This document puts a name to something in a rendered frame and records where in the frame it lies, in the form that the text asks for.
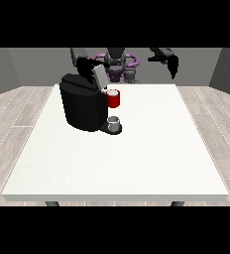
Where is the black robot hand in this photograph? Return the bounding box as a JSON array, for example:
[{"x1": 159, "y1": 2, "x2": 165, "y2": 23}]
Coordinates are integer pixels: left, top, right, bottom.
[
  {"x1": 75, "y1": 57, "x2": 104, "y2": 82},
  {"x1": 147, "y1": 54, "x2": 180, "y2": 80}
]

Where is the black coffee machine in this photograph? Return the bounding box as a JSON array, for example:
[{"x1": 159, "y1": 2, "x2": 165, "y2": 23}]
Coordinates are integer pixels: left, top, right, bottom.
[{"x1": 58, "y1": 72, "x2": 123, "y2": 135}]

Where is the small grey cup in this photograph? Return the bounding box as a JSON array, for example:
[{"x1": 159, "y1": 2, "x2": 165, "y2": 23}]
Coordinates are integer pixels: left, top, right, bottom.
[{"x1": 107, "y1": 115, "x2": 122, "y2": 133}]

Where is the red pod holder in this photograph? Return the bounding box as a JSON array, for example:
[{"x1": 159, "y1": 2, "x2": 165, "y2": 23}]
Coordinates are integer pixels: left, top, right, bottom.
[{"x1": 105, "y1": 88, "x2": 122, "y2": 109}]

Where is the small grey coffee pod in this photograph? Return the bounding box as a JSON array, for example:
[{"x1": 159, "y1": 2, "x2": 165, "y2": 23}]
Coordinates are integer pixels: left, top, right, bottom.
[{"x1": 123, "y1": 67, "x2": 137, "y2": 84}]

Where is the pale grey machine lid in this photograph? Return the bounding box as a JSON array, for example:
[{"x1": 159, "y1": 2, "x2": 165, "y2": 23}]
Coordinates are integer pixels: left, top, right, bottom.
[{"x1": 91, "y1": 63, "x2": 109, "y2": 90}]

